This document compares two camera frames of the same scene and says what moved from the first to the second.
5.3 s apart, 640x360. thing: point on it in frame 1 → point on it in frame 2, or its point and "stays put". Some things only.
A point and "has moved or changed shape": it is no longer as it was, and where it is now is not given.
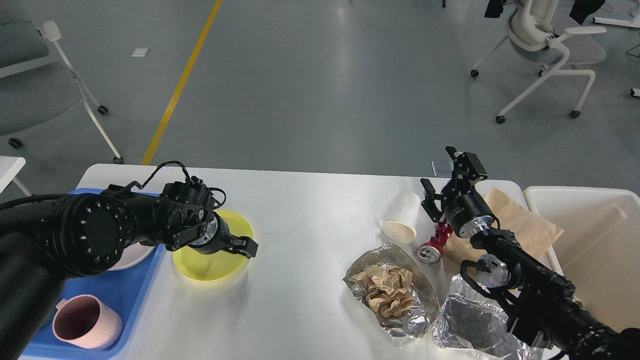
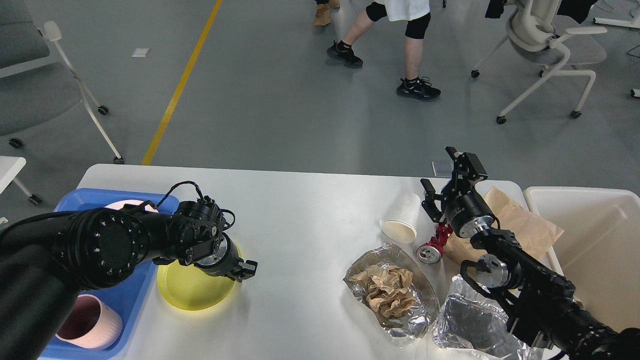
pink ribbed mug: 85,321 stays put
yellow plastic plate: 201,266 has moved or changed shape
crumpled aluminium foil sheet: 471,320 stays put
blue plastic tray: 126,289 stays put
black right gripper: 467,213 stays put
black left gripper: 216,236 → 228,261
